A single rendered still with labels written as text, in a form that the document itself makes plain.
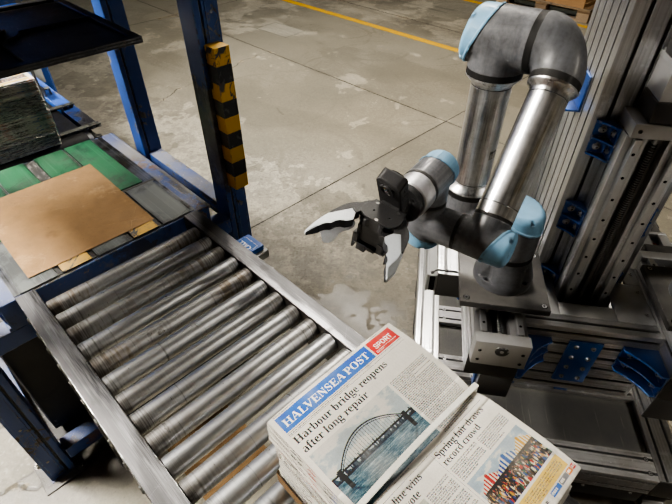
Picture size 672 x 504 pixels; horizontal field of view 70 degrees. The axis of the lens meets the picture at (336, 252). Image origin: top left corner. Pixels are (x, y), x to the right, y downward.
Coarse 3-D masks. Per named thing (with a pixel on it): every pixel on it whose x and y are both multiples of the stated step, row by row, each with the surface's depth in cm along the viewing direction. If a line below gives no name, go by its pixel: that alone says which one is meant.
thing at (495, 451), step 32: (480, 416) 75; (512, 416) 75; (448, 448) 71; (480, 448) 71; (512, 448) 71; (544, 448) 71; (416, 480) 68; (448, 480) 68; (480, 480) 67; (512, 480) 67; (544, 480) 67
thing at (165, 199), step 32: (64, 160) 177; (96, 160) 177; (128, 160) 178; (0, 192) 161; (128, 192) 161; (160, 192) 161; (192, 192) 162; (160, 224) 149; (0, 256) 137; (96, 256) 138; (128, 256) 144; (0, 288) 129; (32, 288) 128; (64, 288) 134
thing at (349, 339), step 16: (192, 224) 149; (208, 224) 148; (224, 240) 143; (240, 256) 137; (256, 256) 137; (256, 272) 132; (272, 272) 132; (272, 288) 128; (288, 288) 128; (288, 304) 126; (304, 304) 123; (320, 320) 119; (336, 320) 119; (336, 336) 116; (352, 336) 116; (336, 352) 119
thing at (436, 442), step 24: (456, 384) 79; (432, 408) 76; (456, 408) 76; (480, 408) 76; (408, 432) 73; (432, 432) 73; (456, 432) 73; (384, 456) 70; (432, 456) 70; (360, 480) 68; (408, 480) 68
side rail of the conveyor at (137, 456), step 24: (24, 312) 122; (48, 312) 121; (48, 336) 116; (72, 360) 110; (72, 384) 106; (96, 384) 106; (96, 408) 101; (120, 408) 101; (120, 432) 97; (120, 456) 97; (144, 456) 94; (144, 480) 90; (168, 480) 90
